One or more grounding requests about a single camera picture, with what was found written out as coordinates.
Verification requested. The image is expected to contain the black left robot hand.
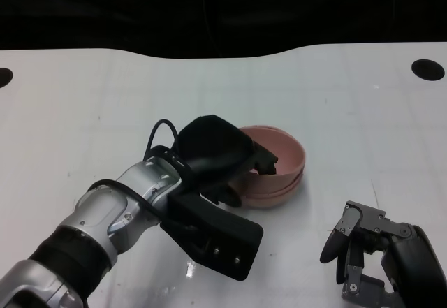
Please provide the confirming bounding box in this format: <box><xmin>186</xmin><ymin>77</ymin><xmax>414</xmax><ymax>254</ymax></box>
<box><xmin>176</xmin><ymin>115</ymin><xmax>279</xmax><ymax>208</ymax></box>

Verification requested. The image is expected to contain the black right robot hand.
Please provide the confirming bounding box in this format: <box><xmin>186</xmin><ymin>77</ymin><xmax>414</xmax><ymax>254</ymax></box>
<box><xmin>320</xmin><ymin>200</ymin><xmax>443</xmax><ymax>308</ymax></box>

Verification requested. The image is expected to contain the pink bowl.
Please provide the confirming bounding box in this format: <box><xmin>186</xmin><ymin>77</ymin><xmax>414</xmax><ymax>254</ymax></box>
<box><xmin>239</xmin><ymin>125</ymin><xmax>307</xmax><ymax>197</ymax></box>
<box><xmin>240</xmin><ymin>178</ymin><xmax>301</xmax><ymax>210</ymax></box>
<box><xmin>244</xmin><ymin>168</ymin><xmax>305</xmax><ymax>199</ymax></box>

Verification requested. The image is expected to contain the black backdrop cloth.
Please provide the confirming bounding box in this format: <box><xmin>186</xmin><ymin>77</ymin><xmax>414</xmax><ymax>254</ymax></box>
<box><xmin>0</xmin><ymin>0</ymin><xmax>447</xmax><ymax>59</ymax></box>

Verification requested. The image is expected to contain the black round table grommet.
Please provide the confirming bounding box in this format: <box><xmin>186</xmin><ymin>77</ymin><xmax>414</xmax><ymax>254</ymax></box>
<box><xmin>411</xmin><ymin>59</ymin><xmax>446</xmax><ymax>82</ymax></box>
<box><xmin>0</xmin><ymin>67</ymin><xmax>14</xmax><ymax>88</ymax></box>

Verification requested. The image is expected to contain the black looped wrist cable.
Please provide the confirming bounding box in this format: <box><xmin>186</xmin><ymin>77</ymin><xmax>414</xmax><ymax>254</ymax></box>
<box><xmin>142</xmin><ymin>119</ymin><xmax>181</xmax><ymax>161</ymax></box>

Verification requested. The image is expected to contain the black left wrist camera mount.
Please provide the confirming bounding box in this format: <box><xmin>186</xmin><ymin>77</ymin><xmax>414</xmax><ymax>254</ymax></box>
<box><xmin>159</xmin><ymin>192</ymin><xmax>264</xmax><ymax>281</ymax></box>

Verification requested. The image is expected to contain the black forearm cable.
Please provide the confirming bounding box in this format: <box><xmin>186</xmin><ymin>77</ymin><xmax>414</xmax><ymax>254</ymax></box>
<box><xmin>91</xmin><ymin>179</ymin><xmax>168</xmax><ymax>223</ymax></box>

